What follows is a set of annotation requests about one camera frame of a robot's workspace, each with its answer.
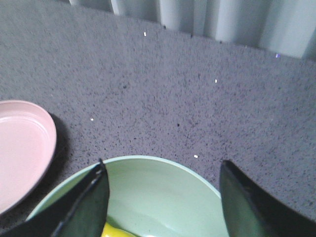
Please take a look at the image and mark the yellow banana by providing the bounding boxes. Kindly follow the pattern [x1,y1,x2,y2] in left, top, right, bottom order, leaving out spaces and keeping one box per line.
[101,222,135,237]

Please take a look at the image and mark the pink plate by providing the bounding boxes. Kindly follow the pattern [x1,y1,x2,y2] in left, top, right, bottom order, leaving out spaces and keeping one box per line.
[0,100,57,214]

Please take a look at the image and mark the white pleated curtain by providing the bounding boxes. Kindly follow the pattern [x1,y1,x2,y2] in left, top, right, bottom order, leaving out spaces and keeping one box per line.
[70,0,316,60]

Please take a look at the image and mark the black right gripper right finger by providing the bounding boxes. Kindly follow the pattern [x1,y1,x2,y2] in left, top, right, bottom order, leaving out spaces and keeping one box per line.
[220,160,316,237]

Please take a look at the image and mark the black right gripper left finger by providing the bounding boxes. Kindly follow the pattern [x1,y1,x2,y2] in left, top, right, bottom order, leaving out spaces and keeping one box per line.
[2,161,110,237]

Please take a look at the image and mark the green ribbed bowl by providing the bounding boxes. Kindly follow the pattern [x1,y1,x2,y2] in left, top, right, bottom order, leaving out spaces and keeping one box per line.
[27,156,228,237]

